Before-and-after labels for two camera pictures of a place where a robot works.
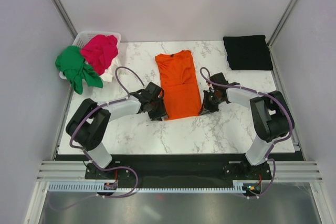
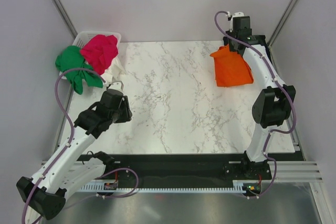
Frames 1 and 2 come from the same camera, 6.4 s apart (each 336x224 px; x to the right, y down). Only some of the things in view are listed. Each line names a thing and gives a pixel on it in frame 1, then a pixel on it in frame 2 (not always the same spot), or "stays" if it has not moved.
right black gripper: x=206 y=108 -> x=230 y=32
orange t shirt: x=180 y=84 -> x=230 y=68
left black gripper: x=161 y=113 -> x=127 y=114
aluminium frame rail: x=280 y=170 stays
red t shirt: x=99 y=51 stays
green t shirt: x=71 y=62 stays
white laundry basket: x=81 y=38 stays
